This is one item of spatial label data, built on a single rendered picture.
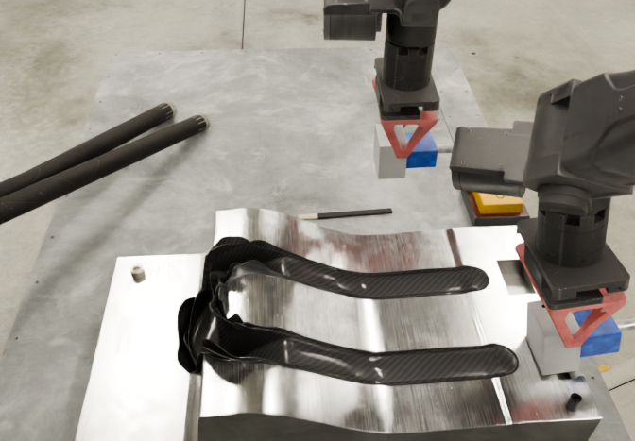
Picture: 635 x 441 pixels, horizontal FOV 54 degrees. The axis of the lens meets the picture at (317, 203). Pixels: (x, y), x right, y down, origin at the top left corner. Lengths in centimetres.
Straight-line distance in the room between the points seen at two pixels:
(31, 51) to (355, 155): 237
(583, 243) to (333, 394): 26
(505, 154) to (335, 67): 77
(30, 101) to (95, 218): 191
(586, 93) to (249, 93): 83
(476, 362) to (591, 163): 32
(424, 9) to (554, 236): 25
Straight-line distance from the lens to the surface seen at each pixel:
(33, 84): 295
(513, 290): 77
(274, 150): 103
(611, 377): 150
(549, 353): 65
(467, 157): 53
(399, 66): 72
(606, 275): 58
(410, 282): 73
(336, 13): 69
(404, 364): 66
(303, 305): 65
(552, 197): 46
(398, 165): 81
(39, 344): 83
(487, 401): 65
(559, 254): 57
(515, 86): 286
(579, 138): 42
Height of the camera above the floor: 143
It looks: 43 degrees down
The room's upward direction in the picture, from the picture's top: 1 degrees clockwise
